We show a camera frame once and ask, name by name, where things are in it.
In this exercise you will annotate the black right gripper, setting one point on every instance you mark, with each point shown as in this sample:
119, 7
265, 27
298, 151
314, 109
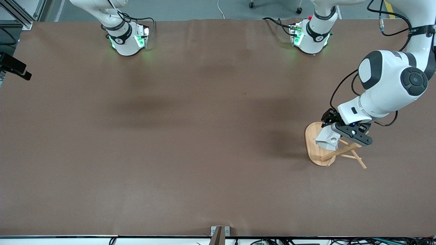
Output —
12, 63

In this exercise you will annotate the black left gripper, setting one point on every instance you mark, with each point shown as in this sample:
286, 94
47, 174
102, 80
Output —
329, 117

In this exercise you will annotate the white faceted cup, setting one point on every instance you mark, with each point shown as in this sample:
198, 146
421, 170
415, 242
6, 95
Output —
327, 141

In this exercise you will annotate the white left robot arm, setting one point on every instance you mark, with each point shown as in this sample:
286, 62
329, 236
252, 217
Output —
385, 78

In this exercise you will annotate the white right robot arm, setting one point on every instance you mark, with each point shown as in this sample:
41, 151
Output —
124, 44

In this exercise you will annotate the wooden cup rack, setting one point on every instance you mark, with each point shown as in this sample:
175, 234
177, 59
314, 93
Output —
313, 149

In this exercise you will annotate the brown table cover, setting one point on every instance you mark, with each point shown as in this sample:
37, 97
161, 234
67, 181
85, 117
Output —
204, 136

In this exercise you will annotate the yellow floor tape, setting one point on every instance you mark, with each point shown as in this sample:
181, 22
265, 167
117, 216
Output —
390, 10

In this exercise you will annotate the aluminium frame profile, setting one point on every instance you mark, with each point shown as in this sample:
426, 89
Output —
24, 20

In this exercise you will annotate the grey metal camera mount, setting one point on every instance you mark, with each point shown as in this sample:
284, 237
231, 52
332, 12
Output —
220, 232

